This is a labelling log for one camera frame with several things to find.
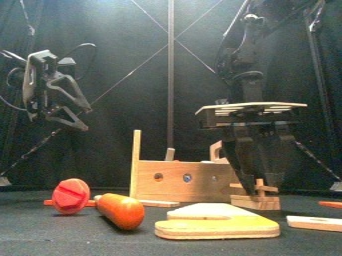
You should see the wooden three-pegged block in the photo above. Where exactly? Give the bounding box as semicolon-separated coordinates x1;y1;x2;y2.
229;178;284;211

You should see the small orange-red block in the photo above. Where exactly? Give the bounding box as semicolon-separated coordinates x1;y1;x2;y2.
317;200;342;210

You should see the wooden toy toolbox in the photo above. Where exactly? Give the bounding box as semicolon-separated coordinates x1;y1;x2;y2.
129;129;245;204

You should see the wooden cutting board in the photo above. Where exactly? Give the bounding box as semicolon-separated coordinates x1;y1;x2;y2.
154;202;282;241

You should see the wooden two-hole strip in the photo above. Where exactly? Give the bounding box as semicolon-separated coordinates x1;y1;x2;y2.
138;199;181;208

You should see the red-headed grey toy screw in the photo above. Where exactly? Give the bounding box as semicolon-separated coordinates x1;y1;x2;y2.
51;177;93;215

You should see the white slotted mount plate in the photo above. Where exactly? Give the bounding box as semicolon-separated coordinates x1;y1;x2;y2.
194;101;309;118

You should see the black diagonal frame strut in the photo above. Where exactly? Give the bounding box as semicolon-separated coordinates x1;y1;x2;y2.
0;129;62;188
293;141;342;193

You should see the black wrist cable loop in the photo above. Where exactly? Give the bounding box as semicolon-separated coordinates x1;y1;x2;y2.
61;42;99;82

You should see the thin diagonal frame wire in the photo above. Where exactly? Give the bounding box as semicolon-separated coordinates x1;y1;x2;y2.
130;0;217;74
90;0;225;105

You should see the light wooden tool handle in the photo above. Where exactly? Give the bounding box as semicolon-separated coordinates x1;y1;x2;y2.
163;147;177;162

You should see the grey slanted frame pole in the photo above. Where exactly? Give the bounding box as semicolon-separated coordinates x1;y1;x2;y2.
304;9;336;161

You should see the grey vertical frame pole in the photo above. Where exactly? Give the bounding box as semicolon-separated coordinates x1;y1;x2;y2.
166;0;177;150

